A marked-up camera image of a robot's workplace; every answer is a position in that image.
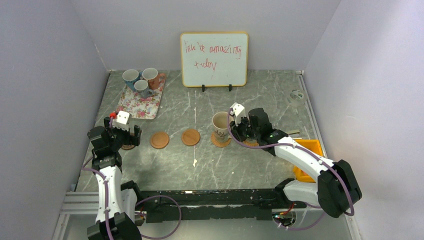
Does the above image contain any teal blue mug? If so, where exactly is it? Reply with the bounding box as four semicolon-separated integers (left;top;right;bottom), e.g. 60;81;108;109
122;69;142;92

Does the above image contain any orange floral mug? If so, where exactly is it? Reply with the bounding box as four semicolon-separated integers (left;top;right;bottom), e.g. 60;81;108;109
141;67;167;90

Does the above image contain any green white stapler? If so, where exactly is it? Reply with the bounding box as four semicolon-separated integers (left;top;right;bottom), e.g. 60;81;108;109
286;129;302;139

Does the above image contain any small light blue mug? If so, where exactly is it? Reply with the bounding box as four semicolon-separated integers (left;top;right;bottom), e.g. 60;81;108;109
134;79;154;99

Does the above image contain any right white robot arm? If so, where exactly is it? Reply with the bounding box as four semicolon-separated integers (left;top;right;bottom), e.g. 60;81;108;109
226;103;362;218

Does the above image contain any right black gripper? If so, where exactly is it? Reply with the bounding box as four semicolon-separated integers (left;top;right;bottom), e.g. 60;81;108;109
229;113;260;142

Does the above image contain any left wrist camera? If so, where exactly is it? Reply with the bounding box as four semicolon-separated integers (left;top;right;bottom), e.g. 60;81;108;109
109;110;132;132

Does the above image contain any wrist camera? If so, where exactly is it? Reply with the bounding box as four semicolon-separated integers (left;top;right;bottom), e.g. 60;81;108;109
229;102;246;126
109;110;132;132

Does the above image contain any yellow framed whiteboard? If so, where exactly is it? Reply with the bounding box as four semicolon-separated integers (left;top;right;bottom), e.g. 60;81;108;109
180;31;249;88

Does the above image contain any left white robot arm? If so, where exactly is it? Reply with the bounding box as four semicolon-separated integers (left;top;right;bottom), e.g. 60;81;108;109
86;111;143;240

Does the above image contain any black whiteboard stand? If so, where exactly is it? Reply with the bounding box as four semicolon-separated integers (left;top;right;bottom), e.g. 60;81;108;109
201;84;233;92

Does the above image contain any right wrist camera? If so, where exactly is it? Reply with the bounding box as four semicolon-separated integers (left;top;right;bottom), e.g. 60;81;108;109
229;102;246;126

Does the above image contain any light wooden coaster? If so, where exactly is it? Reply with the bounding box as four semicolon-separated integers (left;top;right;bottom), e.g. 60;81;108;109
181;128;201;146
149;131;170;149

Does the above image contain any dark walnut wooden coaster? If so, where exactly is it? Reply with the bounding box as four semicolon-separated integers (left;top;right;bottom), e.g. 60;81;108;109
121;132;135;151

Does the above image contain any clear tape roll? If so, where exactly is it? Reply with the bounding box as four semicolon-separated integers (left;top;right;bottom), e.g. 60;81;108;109
287;89;308;107

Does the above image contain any yellow orange object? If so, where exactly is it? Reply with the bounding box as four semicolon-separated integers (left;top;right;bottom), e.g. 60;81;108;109
293;139;324;183

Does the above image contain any floral serving tray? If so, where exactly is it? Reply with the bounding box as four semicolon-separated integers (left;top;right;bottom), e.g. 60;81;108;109
116;73;167;120

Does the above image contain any woven rattan coaster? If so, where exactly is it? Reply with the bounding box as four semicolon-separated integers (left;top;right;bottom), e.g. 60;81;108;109
210;132;231;148
242;138;259;147

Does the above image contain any cream coral pattern mug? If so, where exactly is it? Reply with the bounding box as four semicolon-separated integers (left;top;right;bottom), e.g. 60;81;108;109
212;111;230;143

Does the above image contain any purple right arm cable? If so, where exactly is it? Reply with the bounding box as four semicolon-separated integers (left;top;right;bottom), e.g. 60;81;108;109
226;107;355;232

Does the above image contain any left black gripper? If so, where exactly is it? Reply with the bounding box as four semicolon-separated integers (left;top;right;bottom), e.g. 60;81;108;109
103;117;141;151

